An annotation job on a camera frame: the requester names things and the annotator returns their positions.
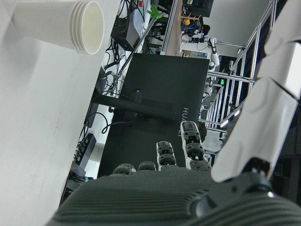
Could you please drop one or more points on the black computer monitor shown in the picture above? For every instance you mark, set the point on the black computer monitor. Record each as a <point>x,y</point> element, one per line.
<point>162,94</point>

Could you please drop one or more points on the aluminium frame structure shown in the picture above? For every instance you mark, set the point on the aluminium frame structure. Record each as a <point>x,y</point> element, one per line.
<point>237,77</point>

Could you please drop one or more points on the white paper cup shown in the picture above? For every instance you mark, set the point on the white paper cup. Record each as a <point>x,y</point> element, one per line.
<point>54,26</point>

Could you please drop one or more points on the green plastic clamp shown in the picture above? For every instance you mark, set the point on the green plastic clamp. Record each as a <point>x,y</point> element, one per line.
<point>154,11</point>

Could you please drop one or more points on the person in dark clothes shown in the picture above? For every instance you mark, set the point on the person in dark clothes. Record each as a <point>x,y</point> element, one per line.
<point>205,29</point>

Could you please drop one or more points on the white humanoid robot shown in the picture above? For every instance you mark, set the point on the white humanoid robot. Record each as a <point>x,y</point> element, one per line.
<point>214,55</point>

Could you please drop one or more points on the right dexterous robot hand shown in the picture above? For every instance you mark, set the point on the right dexterous robot hand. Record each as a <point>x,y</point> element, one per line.
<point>145,200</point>

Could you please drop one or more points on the yellow mug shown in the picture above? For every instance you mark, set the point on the yellow mug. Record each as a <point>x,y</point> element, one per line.
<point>187,21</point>

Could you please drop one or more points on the black electronics box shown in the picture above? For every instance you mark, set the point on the black electronics box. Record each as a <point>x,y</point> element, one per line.
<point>125,30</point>

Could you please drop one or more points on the black power strip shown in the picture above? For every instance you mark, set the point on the black power strip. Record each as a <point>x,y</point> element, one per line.
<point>85,148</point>

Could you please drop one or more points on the thin metal rod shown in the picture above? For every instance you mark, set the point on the thin metal rod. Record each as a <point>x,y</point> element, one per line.
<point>136,44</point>

